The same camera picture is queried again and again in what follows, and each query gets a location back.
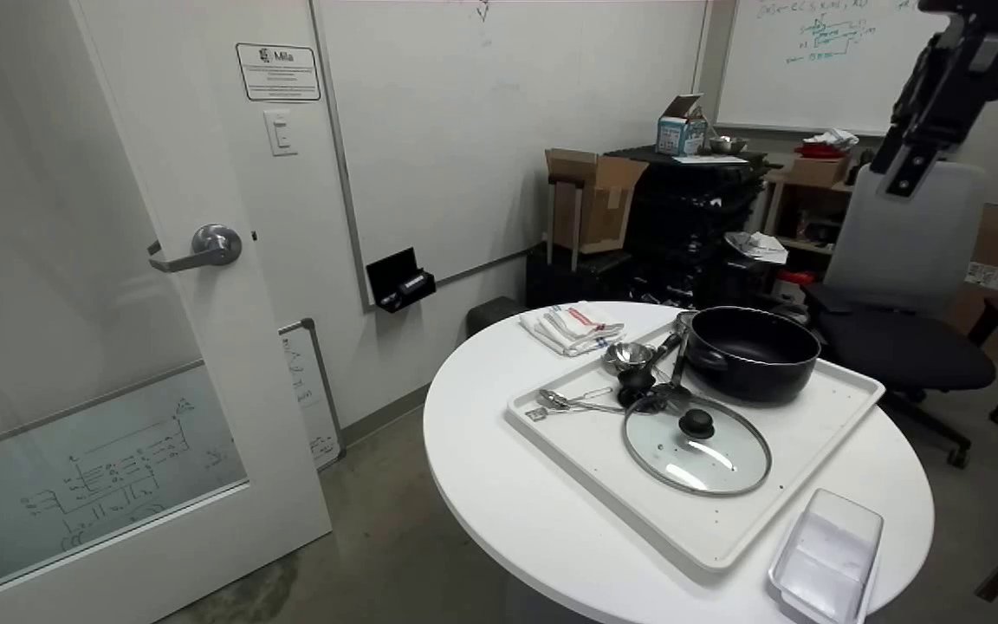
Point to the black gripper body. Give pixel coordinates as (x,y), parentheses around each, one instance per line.
(954,74)

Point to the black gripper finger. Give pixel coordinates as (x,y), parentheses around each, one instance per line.
(892,142)
(912,170)

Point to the glass lid with black knob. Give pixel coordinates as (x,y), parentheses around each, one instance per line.
(696,423)

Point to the white red bag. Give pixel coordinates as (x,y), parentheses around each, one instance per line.
(832,141)

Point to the grey black office chair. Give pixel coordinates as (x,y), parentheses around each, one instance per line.
(903,237)

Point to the wooden shelf unit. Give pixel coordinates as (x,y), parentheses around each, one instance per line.
(806,195)

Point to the whiteboard with green writing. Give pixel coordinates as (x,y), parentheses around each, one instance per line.
(778,80)

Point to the white paper stack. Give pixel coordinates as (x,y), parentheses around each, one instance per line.
(756,247)

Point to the teal tissue box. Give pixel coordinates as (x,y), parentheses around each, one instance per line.
(681,129)

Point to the open cardboard box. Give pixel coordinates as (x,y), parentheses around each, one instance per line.
(591,195)

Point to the small steel measuring cup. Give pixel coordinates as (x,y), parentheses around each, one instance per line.
(627,355)

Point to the black plastic ladle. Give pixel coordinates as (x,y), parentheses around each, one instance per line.
(637,391)

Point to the white rectangular tray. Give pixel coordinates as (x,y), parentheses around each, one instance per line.
(754,497)

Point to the white striped cloth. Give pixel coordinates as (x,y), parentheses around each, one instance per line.
(570,329)

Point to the clear plastic container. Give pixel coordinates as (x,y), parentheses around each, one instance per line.
(830,557)

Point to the steel measuring spoon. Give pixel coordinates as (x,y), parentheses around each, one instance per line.
(555,402)

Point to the black marker tray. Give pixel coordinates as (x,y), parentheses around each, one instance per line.
(396,282)

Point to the small leaning whiteboard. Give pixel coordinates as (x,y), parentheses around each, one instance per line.
(315,394)

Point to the white door with glass pane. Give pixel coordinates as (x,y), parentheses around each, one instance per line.
(118,175)

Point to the large wall whiteboard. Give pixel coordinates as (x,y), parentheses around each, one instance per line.
(500,141)

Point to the white wall sign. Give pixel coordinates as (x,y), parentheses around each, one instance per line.
(278,71)

